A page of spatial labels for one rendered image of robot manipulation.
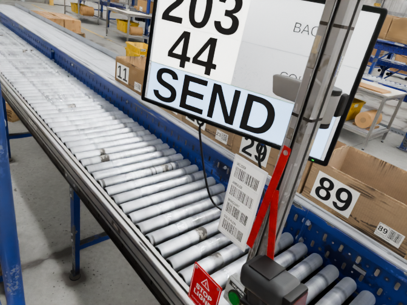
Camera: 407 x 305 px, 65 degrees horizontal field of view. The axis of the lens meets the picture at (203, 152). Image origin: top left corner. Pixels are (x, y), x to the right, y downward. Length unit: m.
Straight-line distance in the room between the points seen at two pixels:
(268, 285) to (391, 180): 0.96
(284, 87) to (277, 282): 0.37
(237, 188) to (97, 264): 1.53
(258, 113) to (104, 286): 1.51
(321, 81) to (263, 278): 0.36
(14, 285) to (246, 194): 0.43
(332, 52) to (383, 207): 0.76
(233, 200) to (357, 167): 0.91
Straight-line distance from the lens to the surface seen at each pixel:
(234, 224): 0.71
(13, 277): 0.63
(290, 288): 0.63
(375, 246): 1.21
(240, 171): 0.65
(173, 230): 1.19
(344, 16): 0.52
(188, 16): 0.77
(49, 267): 2.12
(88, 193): 1.43
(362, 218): 1.24
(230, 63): 0.72
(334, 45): 0.52
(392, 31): 5.93
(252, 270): 0.64
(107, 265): 2.09
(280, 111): 0.69
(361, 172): 1.51
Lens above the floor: 1.52
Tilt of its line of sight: 26 degrees down
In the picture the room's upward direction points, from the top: 11 degrees clockwise
